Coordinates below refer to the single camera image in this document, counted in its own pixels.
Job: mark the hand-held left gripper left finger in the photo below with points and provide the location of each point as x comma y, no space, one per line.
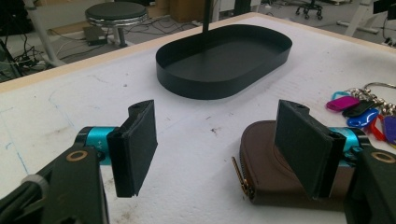
134,149

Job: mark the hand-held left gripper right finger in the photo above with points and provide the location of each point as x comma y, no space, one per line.
305,146

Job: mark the brown leather zip wallet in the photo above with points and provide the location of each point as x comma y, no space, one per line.
264,174

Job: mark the black oval tray with stand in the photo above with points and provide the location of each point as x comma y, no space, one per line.
218,62

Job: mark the white foam mat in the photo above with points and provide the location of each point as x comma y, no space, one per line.
186,174

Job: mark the dark grey floor box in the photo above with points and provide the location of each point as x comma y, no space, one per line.
95,34

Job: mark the black office chair base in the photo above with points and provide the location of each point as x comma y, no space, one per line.
309,9

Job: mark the white desk leg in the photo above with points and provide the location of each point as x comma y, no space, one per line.
358,18
43,37

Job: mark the round black stool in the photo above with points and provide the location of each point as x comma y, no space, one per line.
115,12

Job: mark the brown cardboard box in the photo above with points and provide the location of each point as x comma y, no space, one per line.
186,9

